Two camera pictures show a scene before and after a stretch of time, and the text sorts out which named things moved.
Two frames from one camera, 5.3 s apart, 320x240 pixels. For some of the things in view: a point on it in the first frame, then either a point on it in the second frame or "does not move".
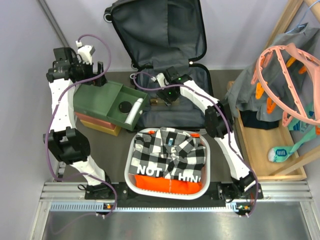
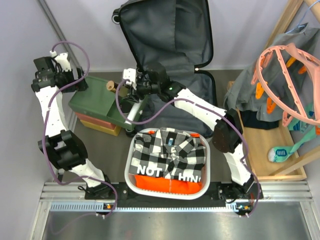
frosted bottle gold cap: (159, 102) -> (123, 91)
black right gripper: (165, 95) -> (135, 97)
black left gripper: (93, 74) -> (79, 78)
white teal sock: (280, 154) does not move
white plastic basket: (130, 181) does not move
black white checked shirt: (169, 152) does not move
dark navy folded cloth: (249, 119) does not move
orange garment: (161, 184) does not move
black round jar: (125, 107) does not move
